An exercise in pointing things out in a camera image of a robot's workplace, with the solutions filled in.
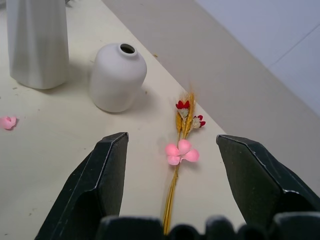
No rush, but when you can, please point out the dried wheat flower bouquet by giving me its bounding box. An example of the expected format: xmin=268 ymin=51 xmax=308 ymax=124
xmin=162 ymin=84 xmax=207 ymax=236

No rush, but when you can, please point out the tall ribbed white vase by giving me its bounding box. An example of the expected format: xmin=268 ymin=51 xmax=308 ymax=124
xmin=5 ymin=0 xmax=70 ymax=90

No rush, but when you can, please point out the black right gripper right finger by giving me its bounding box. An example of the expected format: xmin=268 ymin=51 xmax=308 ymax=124
xmin=216 ymin=134 xmax=320 ymax=224

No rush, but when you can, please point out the loose pink flower blossom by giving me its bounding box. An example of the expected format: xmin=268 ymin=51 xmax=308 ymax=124
xmin=0 ymin=115 xmax=18 ymax=130

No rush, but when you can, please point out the small round white vase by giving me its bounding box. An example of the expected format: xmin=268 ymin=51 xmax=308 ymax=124
xmin=88 ymin=42 xmax=148 ymax=113

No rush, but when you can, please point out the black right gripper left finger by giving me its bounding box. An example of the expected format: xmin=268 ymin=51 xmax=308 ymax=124
xmin=34 ymin=132 xmax=130 ymax=240

